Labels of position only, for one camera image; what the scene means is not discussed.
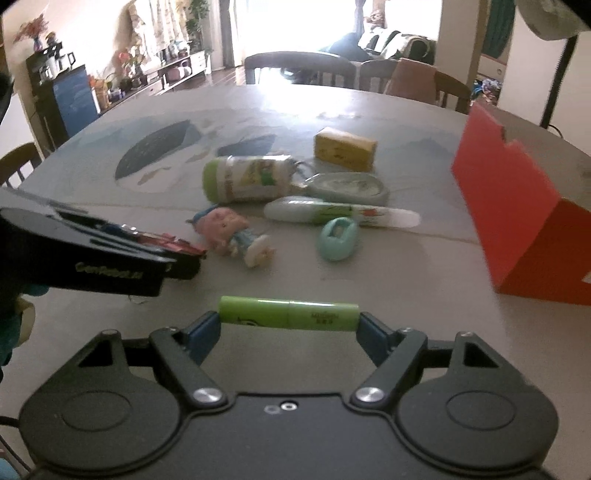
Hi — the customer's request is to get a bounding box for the grey oval case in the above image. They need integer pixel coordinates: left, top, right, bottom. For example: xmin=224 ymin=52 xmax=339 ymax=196
xmin=291 ymin=172 xmax=390 ymax=206

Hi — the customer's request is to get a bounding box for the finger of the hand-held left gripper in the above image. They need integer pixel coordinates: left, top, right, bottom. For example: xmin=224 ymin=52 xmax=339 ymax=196
xmin=0 ymin=187 xmax=139 ymax=241
xmin=164 ymin=250 xmax=207 ymax=281

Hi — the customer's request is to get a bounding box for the pink doll figure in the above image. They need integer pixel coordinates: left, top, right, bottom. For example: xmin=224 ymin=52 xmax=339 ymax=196
xmin=186 ymin=206 xmax=277 ymax=269

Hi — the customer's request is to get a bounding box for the black desk lamp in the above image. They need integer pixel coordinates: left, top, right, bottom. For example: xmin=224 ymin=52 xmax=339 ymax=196
xmin=516 ymin=0 xmax=591 ymax=131

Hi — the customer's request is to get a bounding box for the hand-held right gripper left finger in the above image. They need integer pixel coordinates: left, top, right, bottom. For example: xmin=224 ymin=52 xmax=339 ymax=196
xmin=69 ymin=311 xmax=232 ymax=409

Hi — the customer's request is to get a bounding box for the person's left hand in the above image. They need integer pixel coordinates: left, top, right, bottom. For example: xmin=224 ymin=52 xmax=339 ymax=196
xmin=0 ymin=282 xmax=51 ymax=366

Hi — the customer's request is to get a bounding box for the teal oval gadget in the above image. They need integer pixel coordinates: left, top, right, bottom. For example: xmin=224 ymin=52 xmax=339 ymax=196
xmin=316 ymin=217 xmax=360 ymax=262

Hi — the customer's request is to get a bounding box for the wooden media console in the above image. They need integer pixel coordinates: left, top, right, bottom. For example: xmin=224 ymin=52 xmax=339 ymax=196
xmin=98 ymin=47 xmax=214 ymax=110

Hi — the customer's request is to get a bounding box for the red box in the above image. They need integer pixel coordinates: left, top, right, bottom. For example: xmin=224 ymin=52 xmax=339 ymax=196
xmin=451 ymin=102 xmax=591 ymax=306

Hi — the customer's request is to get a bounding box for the pink cloth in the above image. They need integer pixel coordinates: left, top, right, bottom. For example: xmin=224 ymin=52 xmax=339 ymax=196
xmin=389 ymin=58 xmax=438 ymax=108

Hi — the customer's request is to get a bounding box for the printed tablecloth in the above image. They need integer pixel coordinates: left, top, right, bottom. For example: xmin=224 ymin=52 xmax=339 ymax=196
xmin=0 ymin=83 xmax=591 ymax=480

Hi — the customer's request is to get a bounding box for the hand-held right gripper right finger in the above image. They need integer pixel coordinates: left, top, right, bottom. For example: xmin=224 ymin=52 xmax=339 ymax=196
xmin=348 ymin=311 xmax=509 ymax=409

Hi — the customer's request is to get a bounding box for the dark wooden chair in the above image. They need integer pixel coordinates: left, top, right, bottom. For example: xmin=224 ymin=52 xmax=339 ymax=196
xmin=434 ymin=71 xmax=472 ymax=114
xmin=0 ymin=141 xmax=43 ymax=188
xmin=244 ymin=51 xmax=356 ymax=87
xmin=358 ymin=60 xmax=402 ymax=93

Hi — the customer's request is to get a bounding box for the red packet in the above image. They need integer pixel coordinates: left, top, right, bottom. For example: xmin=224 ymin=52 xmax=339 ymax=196
xmin=133 ymin=232 xmax=208 ymax=257

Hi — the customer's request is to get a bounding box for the green white cylinder bottle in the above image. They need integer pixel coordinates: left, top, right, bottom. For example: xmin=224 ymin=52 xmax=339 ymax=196
xmin=202 ymin=154 xmax=296 ymax=205

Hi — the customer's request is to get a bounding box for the flower vase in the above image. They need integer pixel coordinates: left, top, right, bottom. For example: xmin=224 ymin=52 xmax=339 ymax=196
xmin=13 ymin=14 xmax=51 ymax=52

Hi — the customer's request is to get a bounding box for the yellow box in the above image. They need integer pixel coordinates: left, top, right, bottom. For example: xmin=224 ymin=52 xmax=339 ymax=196
xmin=313 ymin=127 xmax=379 ymax=172

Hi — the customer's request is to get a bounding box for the black cabinet with blue panel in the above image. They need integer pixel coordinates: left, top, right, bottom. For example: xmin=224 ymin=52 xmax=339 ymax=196
xmin=25 ymin=50 xmax=101 ymax=155

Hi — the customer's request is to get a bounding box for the sofa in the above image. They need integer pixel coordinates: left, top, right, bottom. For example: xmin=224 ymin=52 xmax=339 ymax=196
xmin=318 ymin=27 xmax=437 ymax=66

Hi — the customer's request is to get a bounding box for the white green tube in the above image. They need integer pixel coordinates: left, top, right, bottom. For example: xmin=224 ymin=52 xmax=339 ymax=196
xmin=264 ymin=196 xmax=421 ymax=229

